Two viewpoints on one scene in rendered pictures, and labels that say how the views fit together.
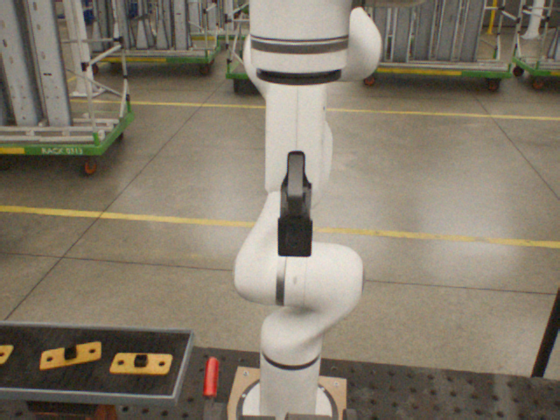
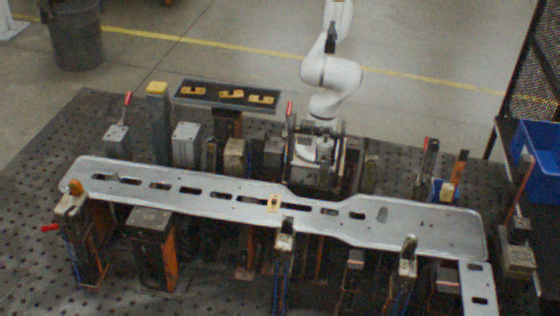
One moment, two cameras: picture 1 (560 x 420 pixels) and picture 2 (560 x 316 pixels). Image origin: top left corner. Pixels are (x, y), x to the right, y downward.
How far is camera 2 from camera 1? 1.10 m
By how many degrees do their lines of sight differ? 12
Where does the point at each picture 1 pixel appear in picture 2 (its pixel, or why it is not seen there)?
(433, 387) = (400, 152)
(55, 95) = not seen: outside the picture
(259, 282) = (312, 73)
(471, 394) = (419, 158)
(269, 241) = (318, 55)
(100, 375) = (244, 101)
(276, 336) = (317, 102)
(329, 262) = (345, 68)
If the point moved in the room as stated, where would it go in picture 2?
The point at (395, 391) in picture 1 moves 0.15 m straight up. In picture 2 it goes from (378, 152) to (383, 125)
